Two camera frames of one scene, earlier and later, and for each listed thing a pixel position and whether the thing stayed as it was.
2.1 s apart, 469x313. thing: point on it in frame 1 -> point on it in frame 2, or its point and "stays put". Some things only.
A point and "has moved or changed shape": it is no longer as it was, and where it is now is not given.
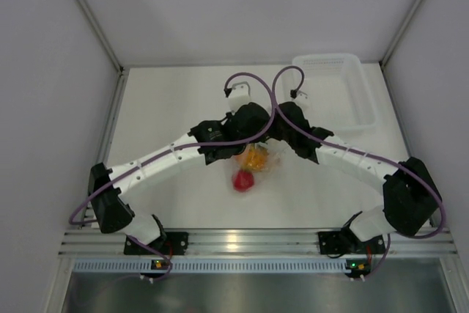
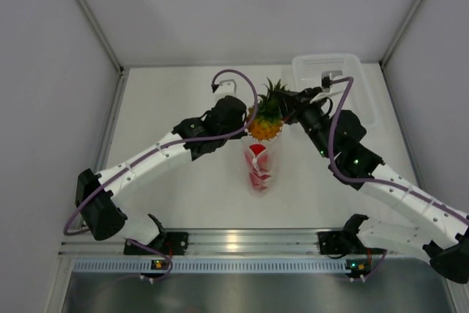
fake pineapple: (256, 157) has moved or changed shape
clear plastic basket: (339, 94) stays put
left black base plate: (175, 243) stays put
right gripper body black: (275, 132) -> (304, 111)
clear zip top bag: (252, 163) has moved or changed shape
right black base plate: (333, 242) stays put
